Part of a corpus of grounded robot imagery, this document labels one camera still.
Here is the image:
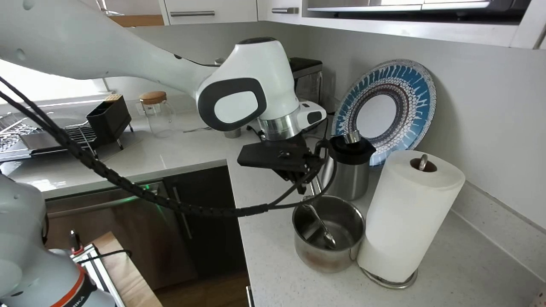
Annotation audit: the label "dark cabinet front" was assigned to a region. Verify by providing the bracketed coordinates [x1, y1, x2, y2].
[162, 164, 248, 282]

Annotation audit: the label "thin silver cabinet handle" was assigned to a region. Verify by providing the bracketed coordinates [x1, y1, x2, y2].
[169, 185, 193, 243]

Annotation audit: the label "blue and white plate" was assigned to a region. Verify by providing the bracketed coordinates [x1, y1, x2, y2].
[331, 59, 439, 170]

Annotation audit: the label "silver paper towel holder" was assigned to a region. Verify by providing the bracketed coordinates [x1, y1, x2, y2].
[359, 153, 441, 292]

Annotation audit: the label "silver measuring spoons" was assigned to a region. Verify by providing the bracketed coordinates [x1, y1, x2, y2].
[304, 204, 342, 253]

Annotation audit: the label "thin black cable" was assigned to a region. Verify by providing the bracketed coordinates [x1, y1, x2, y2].
[249, 134, 340, 219]

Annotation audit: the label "white paper towel roll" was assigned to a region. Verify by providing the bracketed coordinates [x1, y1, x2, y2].
[357, 149, 468, 286]

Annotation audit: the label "silver pot with handle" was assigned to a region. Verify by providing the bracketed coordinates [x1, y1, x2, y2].
[290, 195, 367, 274]

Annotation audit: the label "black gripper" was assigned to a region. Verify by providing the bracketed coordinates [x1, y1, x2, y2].
[236, 139, 328, 197]

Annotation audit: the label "black coffee machine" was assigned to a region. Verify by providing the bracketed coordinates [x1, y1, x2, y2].
[287, 57, 338, 110]

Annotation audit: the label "wooden table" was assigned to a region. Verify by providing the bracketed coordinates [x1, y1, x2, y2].
[91, 229, 166, 307]

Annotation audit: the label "black box on stand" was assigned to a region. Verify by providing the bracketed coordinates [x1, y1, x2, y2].
[86, 93, 135, 153]

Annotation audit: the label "long silver bar handle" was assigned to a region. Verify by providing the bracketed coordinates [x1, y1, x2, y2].
[48, 190, 161, 221]

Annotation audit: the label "glass jar with cork lid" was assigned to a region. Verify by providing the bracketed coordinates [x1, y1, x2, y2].
[139, 91, 171, 137]

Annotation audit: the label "silver jug with black lid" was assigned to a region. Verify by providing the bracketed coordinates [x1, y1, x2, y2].
[321, 132, 379, 204]

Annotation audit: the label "brown cabinet front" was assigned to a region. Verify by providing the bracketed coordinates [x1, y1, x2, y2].
[43, 180, 169, 287]

